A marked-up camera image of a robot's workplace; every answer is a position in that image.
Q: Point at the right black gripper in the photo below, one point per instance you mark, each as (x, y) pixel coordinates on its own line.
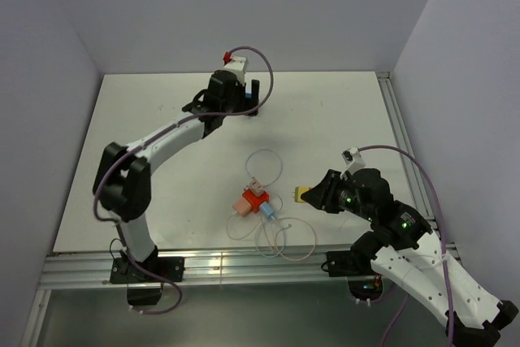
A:
(321, 196)

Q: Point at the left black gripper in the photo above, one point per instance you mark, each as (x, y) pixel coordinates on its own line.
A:
(247, 104)

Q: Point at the yellow plug adapter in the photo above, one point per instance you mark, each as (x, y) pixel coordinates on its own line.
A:
(298, 192)

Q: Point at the light blue plug charger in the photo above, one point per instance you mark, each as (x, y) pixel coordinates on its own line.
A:
(267, 210)

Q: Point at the red cube socket adapter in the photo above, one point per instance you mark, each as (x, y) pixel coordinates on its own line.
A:
(254, 201)

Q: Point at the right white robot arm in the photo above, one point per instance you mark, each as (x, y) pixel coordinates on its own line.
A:
(402, 246)

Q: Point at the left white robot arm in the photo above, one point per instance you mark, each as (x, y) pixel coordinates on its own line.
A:
(122, 187)

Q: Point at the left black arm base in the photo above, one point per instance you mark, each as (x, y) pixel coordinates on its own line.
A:
(146, 282)

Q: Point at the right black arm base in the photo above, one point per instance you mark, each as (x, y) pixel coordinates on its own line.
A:
(365, 286)

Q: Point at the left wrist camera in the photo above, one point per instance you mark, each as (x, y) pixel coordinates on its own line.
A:
(237, 65)

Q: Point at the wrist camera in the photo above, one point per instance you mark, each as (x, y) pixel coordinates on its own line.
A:
(237, 65)
(353, 161)

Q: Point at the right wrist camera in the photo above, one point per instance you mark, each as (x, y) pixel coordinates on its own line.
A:
(353, 161)

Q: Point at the aluminium front rail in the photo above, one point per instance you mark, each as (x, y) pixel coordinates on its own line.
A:
(201, 267)

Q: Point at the aluminium rail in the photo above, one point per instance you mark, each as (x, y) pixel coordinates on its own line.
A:
(201, 267)
(412, 173)

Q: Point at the aluminium right side rail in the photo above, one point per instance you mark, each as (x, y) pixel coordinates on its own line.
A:
(412, 173)

